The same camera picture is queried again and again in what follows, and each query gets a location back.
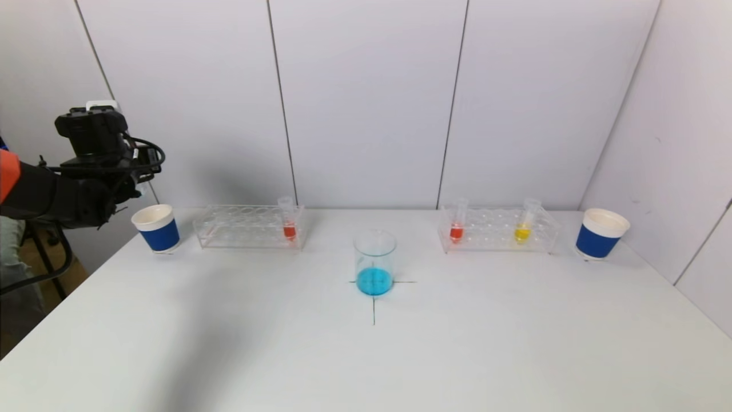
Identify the clear glass beaker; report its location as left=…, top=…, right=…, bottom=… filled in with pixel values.
left=352, top=229, right=397, bottom=297

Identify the test tube with red pigment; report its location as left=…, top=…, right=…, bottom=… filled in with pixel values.
left=277, top=196, right=299, bottom=242
left=448, top=198, right=468, bottom=244

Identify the clear acrylic test tube rack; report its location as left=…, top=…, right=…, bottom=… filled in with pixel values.
left=437, top=205, right=560, bottom=255
left=192, top=204, right=308, bottom=251

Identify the test tube with yellow pigment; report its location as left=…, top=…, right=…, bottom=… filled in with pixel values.
left=512, top=198, right=542, bottom=245

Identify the white paper cup blue sleeve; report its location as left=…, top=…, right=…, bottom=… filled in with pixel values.
left=575, top=208, right=631, bottom=262
left=131, top=204, right=182, bottom=255

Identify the person in grey jeans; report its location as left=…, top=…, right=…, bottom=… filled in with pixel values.
left=0, top=216, right=45, bottom=345

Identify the thin black camera cable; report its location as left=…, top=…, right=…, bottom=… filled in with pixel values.
left=122, top=133, right=167, bottom=176

